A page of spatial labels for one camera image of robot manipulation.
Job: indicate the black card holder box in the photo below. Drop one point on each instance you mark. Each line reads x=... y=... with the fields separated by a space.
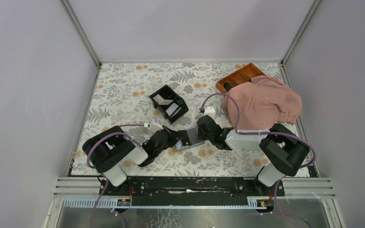
x=167 y=93

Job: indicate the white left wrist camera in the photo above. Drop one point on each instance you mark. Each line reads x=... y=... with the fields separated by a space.
x=153 y=126

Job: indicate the stack of cards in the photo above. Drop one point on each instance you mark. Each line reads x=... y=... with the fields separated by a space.
x=169 y=106

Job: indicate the white slotted cable duct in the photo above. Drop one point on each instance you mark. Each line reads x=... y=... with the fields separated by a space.
x=162 y=203

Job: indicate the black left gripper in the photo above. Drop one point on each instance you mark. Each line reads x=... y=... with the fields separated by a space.
x=173 y=136

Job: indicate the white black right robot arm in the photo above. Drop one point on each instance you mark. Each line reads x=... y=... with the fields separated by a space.
x=286 y=152

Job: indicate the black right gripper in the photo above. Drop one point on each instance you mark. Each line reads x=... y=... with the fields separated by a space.
x=201 y=136

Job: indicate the floral table mat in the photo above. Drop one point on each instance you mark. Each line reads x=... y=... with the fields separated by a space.
x=121 y=97

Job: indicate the pink cloth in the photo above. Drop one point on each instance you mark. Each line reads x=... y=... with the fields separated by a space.
x=261 y=103

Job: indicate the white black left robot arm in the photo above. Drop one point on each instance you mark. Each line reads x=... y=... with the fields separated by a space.
x=108 y=150

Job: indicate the dark grey credit card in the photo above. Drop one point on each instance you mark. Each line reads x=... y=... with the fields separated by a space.
x=190 y=138

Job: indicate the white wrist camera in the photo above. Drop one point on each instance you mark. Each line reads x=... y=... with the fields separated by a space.
x=209 y=111
x=153 y=126

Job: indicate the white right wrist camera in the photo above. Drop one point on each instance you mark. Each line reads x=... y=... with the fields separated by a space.
x=209 y=111

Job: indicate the orange compartment tray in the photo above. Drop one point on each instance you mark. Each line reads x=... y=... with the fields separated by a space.
x=238 y=77

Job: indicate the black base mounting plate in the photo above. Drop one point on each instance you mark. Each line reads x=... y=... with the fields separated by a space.
x=195 y=188

